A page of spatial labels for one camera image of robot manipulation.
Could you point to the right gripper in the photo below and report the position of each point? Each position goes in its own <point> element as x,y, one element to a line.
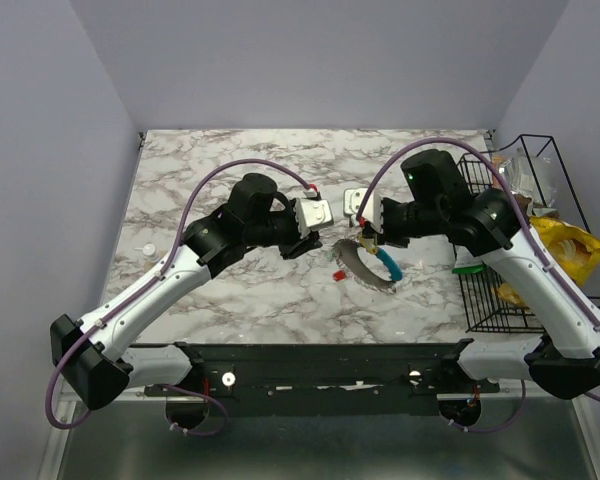
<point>385,237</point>

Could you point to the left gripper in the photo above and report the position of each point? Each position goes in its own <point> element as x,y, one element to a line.
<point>300,245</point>

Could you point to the yellow key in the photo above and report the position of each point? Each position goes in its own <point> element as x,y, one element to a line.
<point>369,244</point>

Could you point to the blue key tag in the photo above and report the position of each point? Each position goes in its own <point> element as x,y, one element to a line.
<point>393,269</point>

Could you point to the red key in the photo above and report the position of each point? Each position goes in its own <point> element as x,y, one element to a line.
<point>339,275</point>

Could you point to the grey curved keyring holder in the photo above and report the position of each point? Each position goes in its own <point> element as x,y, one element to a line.
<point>348,257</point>

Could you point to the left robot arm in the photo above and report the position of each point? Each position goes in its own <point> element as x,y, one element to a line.
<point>95,354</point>

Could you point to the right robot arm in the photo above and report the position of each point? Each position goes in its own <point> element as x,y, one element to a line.
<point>565,360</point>

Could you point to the green snack packet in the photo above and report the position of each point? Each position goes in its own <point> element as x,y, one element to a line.
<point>468,270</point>

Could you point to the beige bottle white cap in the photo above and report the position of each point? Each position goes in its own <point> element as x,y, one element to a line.
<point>150,252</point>

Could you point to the clear snack packet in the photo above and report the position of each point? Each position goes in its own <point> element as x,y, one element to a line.
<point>530,177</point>

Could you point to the yellow chips bag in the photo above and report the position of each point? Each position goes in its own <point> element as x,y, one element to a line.
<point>575,250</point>

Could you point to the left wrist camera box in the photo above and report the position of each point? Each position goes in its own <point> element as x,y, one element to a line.
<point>312,215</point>

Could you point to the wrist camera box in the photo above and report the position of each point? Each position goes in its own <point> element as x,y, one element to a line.
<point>312,215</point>
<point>360,206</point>

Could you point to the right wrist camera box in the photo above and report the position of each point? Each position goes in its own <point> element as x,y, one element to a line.
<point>360,206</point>

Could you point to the black wire basket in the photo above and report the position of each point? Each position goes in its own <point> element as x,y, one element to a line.
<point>490,226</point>

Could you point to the black mounting rail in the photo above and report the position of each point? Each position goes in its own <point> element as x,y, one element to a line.
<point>262,380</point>

